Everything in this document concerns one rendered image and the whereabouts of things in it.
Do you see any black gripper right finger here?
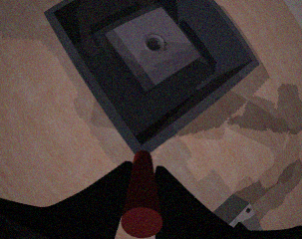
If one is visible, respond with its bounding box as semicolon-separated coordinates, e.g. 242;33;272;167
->
154;166;302;239

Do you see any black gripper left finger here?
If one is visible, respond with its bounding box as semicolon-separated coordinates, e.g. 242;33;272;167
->
0;160;134;239

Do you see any dark red peg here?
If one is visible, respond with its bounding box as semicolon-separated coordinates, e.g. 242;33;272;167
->
122;150;163;238

